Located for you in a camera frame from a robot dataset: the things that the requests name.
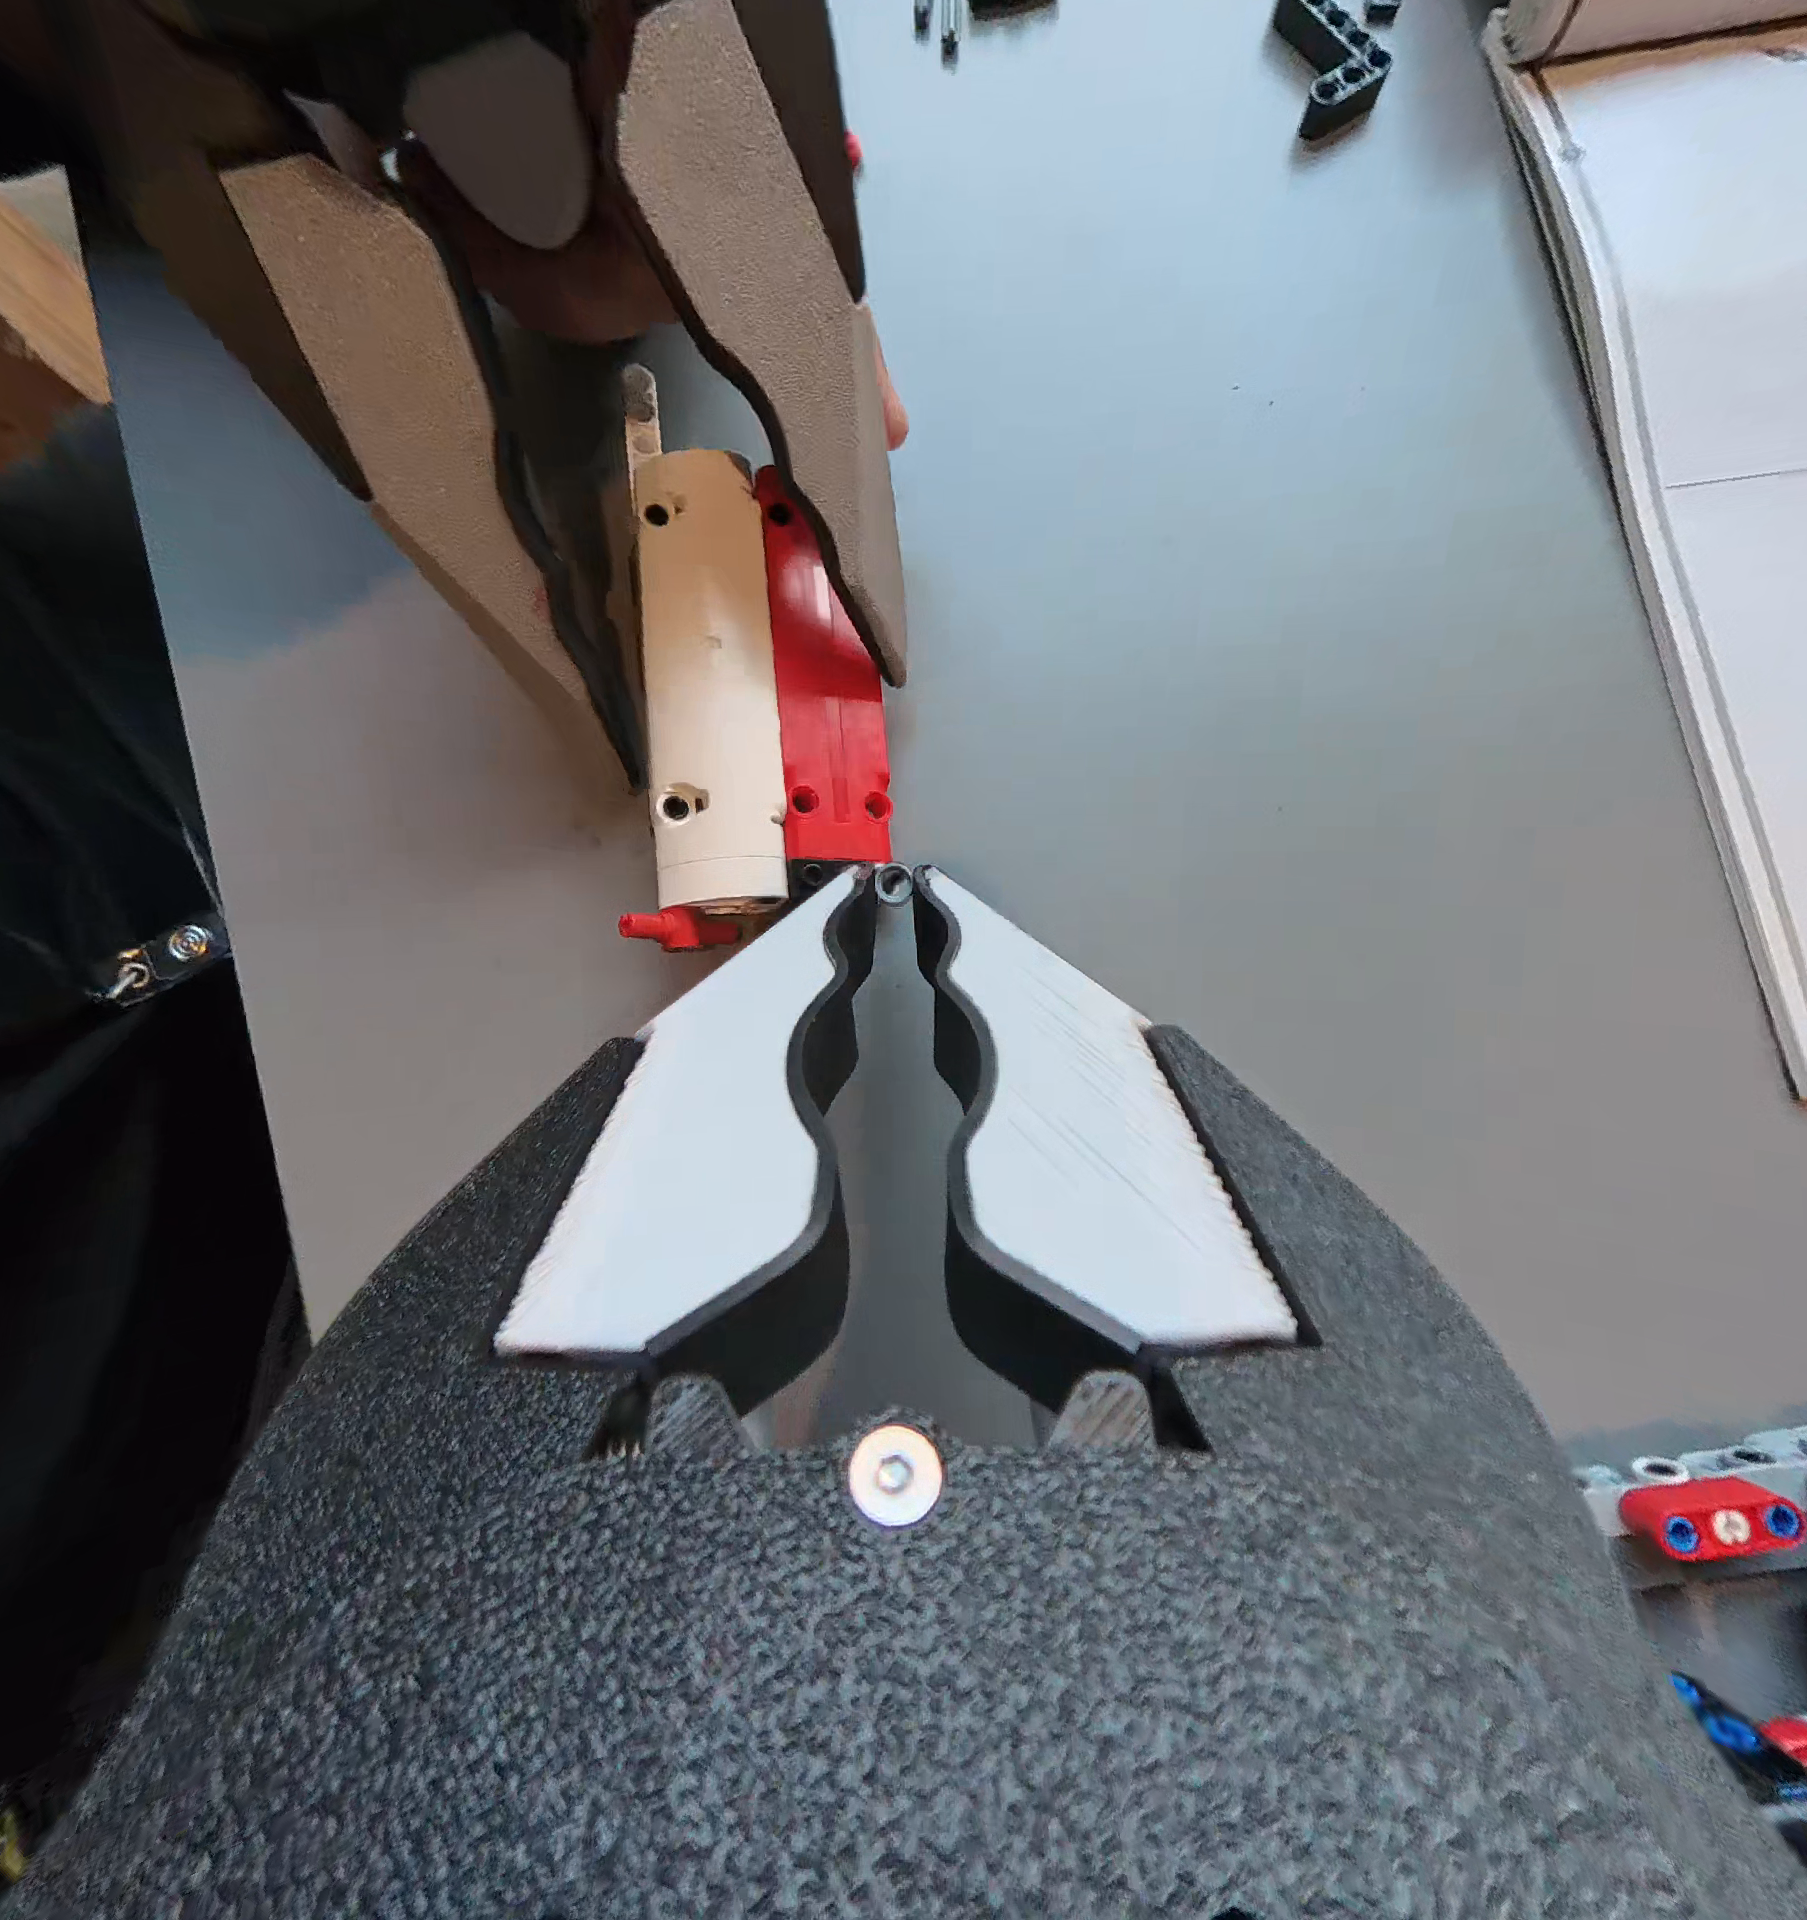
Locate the person's dark clothing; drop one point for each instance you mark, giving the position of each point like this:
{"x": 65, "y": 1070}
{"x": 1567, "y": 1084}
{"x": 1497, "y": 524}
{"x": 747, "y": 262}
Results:
{"x": 65, "y": 1201}

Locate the black angled toy beam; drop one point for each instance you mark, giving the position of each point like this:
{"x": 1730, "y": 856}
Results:
{"x": 1354, "y": 68}

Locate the person's left hand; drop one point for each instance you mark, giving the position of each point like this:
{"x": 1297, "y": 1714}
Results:
{"x": 574, "y": 292}

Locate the red and white toy panel assembly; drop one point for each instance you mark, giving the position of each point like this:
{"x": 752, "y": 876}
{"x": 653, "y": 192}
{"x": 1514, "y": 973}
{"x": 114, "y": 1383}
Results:
{"x": 708, "y": 676}

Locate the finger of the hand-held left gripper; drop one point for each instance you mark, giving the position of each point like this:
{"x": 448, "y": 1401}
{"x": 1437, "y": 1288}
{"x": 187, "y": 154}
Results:
{"x": 754, "y": 211}
{"x": 379, "y": 345}

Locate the building instruction booklet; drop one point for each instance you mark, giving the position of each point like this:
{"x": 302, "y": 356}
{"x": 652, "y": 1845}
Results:
{"x": 1714, "y": 600}

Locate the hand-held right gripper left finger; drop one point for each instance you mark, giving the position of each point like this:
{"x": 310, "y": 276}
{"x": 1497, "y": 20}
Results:
{"x": 694, "y": 1171}

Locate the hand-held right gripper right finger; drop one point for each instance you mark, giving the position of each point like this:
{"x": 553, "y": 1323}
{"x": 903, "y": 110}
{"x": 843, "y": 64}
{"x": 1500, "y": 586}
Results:
{"x": 1099, "y": 1171}

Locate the black toy pin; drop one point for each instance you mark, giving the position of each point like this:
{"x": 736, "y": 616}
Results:
{"x": 896, "y": 885}

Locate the grey desk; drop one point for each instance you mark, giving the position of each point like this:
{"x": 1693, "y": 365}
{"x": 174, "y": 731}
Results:
{"x": 1293, "y": 750}

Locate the toy car chassis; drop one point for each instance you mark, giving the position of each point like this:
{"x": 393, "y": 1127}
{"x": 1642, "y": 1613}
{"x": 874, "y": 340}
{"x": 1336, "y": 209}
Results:
{"x": 1714, "y": 1523}

